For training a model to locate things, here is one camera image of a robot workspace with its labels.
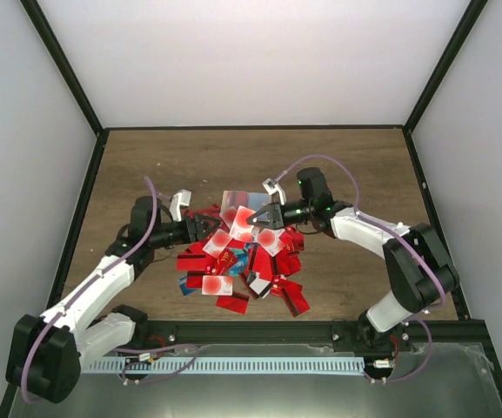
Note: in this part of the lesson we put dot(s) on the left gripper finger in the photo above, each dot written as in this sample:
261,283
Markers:
207,221
205,232

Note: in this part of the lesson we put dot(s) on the beige leather card holder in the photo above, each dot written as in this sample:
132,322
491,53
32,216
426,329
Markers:
252,200

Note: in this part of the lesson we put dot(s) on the red card bottom right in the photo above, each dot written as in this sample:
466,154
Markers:
292,295

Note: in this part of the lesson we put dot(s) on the light blue cable duct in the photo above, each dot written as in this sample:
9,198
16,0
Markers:
233,365

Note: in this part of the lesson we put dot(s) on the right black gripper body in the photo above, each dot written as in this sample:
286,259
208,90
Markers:
277,216

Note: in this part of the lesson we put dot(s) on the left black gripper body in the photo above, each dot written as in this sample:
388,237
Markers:
197,229

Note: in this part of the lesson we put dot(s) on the red card bottom centre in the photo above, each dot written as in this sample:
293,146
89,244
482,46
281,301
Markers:
237,302

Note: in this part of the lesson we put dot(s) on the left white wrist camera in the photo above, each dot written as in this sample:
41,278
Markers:
179,201

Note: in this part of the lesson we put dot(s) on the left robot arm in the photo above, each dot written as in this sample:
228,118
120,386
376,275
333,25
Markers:
48,352

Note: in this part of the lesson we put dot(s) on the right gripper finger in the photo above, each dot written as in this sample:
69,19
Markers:
265,213
256,221

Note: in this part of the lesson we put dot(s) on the white pink gradient card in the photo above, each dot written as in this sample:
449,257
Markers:
218,241

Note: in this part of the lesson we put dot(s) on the black front frame rail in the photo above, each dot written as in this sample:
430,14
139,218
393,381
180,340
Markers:
344,335

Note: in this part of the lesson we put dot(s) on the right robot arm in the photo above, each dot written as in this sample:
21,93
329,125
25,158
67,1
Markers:
420,270

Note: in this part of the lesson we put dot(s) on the white red circle card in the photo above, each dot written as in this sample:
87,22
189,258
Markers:
273,241

